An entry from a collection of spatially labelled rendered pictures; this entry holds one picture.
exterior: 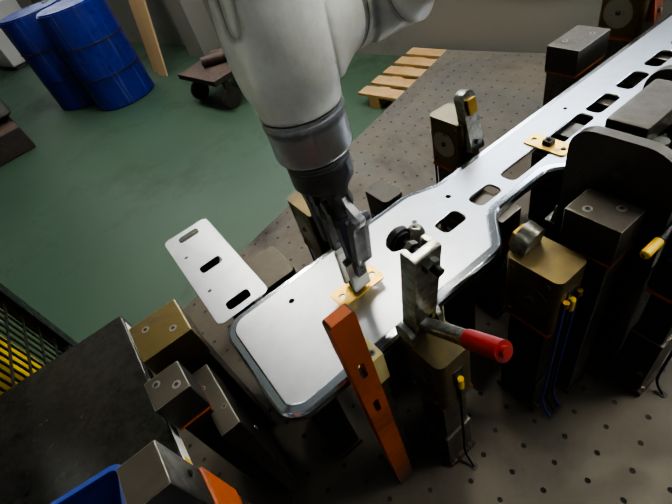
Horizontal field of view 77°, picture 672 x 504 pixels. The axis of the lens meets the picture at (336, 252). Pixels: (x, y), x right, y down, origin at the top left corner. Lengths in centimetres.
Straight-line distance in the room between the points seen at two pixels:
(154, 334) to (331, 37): 48
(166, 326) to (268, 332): 15
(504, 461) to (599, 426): 17
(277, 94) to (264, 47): 4
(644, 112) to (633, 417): 52
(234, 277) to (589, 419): 67
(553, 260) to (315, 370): 34
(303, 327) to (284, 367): 7
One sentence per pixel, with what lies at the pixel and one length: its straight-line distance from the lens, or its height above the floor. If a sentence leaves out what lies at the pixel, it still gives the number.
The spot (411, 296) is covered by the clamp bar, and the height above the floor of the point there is 115.
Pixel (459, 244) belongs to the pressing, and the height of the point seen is 100.
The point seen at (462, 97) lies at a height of 110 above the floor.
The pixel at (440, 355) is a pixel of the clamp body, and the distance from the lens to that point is 53.
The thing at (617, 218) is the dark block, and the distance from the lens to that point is 59.
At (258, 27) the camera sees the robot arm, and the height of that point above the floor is 141.
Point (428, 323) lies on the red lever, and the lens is 51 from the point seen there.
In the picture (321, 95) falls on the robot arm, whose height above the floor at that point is 134.
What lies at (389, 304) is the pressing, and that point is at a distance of 64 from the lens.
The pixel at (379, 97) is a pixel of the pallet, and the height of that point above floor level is 9.
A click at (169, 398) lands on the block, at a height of 108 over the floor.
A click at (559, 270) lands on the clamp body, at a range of 59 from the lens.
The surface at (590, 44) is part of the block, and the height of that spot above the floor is 103.
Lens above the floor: 151
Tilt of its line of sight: 44 degrees down
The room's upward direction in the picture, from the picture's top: 20 degrees counter-clockwise
